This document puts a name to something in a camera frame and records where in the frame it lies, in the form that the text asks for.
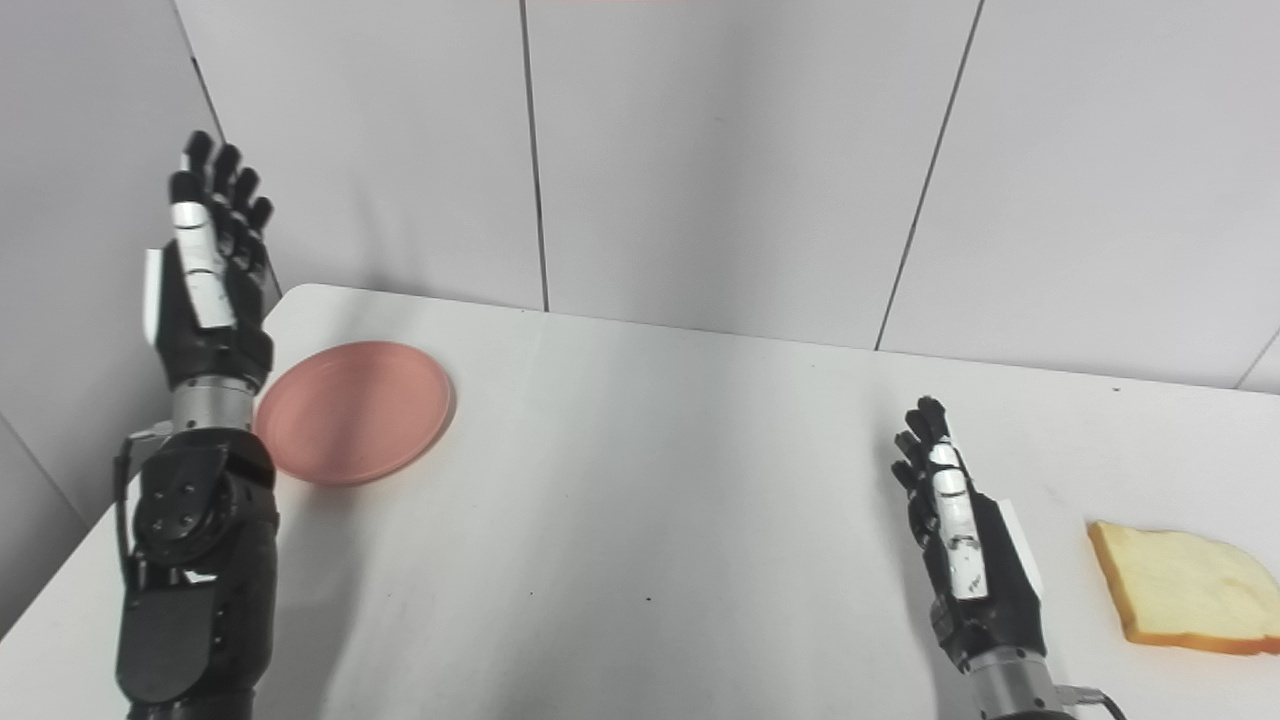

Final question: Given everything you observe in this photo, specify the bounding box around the slice of white bread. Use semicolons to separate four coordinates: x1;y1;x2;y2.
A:
1087;520;1280;657

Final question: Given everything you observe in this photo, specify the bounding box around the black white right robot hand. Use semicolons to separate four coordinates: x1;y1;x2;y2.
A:
891;396;1049;673

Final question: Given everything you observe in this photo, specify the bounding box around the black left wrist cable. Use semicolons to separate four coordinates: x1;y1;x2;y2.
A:
112;430;151;601

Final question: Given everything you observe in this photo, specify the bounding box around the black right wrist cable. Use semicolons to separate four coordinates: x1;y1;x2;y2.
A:
1058;685;1128;720

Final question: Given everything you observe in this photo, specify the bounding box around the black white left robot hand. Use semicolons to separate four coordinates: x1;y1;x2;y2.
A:
142;131;277;393

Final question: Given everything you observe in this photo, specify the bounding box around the pink round plate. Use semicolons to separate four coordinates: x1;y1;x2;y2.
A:
253;341;457;489

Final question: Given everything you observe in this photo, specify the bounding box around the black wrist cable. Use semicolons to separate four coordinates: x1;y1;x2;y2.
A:
1058;685;1128;720
112;430;151;601

